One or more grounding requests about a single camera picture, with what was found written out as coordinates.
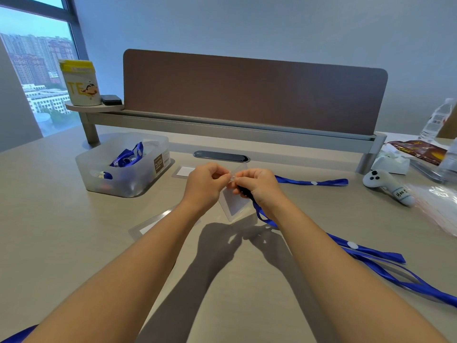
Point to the yellow lid cartoon canister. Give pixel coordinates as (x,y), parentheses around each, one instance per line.
(81,85)

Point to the person's right thumb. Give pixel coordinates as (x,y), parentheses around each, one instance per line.
(241,187)

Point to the clear flat plastic sleeve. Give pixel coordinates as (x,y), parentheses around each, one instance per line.
(426,171)

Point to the clear plastic badge holder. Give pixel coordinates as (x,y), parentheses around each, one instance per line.
(234,207)
(184,171)
(151,225)

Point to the clear plastic water bottle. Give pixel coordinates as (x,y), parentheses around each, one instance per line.
(436,119)

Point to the person's right hand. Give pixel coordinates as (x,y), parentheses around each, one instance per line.
(264,191)

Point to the white handheld controller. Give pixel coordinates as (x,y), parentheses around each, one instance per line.
(383,183)

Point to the person's left hand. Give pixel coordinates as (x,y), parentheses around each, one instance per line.
(201,185)

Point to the person's left forearm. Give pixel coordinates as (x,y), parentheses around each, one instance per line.
(121,278)

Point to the grey divider support frame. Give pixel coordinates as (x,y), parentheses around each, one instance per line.
(228,130)

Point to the round grey desk shelf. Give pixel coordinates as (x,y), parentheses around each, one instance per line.
(94,107)

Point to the clear plastic bag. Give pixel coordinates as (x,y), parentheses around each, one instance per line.
(437,205)

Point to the person's right forearm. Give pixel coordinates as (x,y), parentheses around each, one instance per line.
(342,282)

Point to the small black case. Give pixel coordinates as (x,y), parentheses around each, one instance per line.
(111,99)

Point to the translucent plastic storage bin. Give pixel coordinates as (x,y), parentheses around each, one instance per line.
(139,180)

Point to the brown desk divider panel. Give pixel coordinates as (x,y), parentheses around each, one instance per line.
(250,92)

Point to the brown snack packet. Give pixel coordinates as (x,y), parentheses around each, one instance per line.
(419,150)

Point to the person's left thumb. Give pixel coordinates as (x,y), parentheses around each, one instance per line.
(222,180)

